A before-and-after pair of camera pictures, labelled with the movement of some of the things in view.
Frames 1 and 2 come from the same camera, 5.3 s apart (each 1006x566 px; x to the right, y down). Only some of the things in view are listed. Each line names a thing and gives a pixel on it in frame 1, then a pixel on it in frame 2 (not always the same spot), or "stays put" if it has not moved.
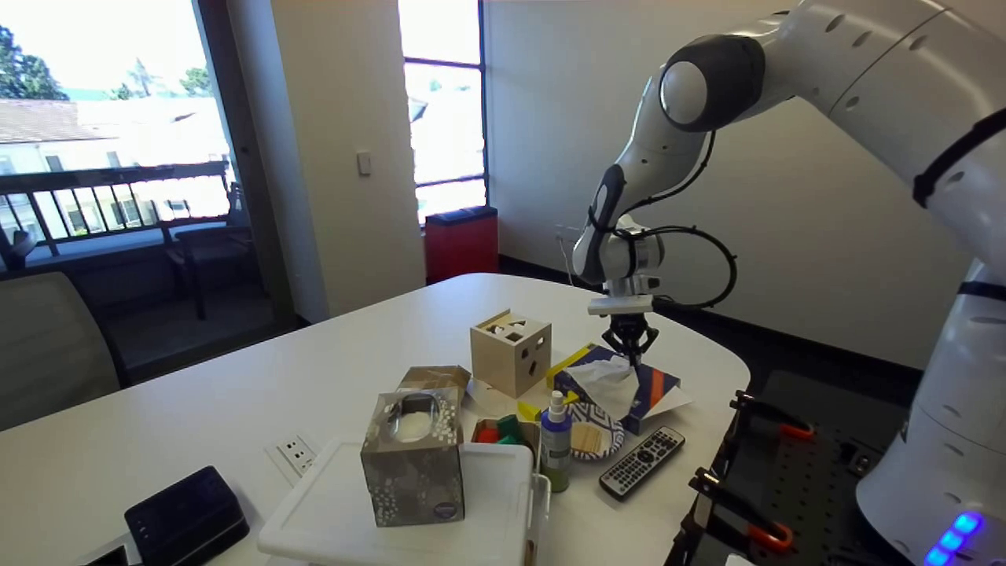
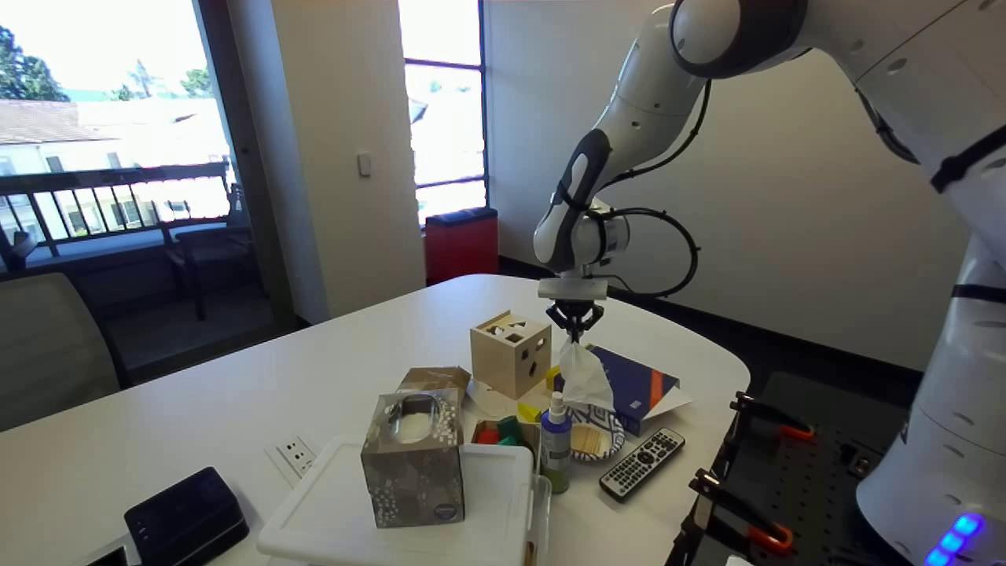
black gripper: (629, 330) to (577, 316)
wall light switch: (367, 165) stays put
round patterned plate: (593, 439) stays put
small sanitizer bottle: (558, 428) stays put
